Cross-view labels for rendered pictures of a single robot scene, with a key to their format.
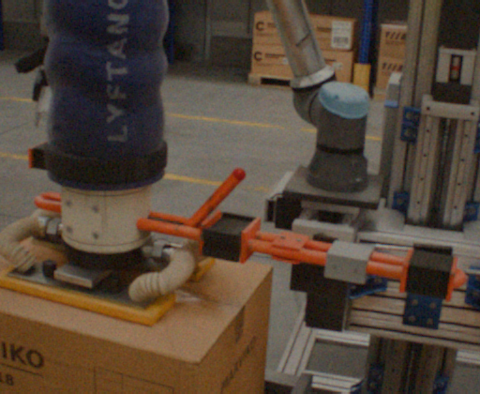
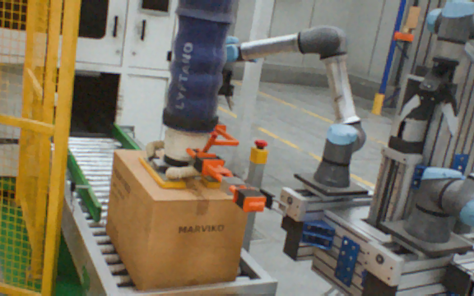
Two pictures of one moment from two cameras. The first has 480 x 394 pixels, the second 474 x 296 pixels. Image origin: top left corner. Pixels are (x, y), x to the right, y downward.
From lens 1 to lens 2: 1.41 m
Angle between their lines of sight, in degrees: 41
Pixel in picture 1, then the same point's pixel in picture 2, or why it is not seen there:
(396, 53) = not seen: outside the picture
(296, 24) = (335, 88)
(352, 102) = (336, 134)
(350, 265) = (225, 185)
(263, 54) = not seen: outside the picture
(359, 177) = (335, 179)
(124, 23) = (188, 59)
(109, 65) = (180, 75)
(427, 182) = (379, 197)
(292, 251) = (215, 173)
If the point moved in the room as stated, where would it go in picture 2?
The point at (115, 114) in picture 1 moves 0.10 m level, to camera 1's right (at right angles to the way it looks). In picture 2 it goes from (180, 97) to (197, 103)
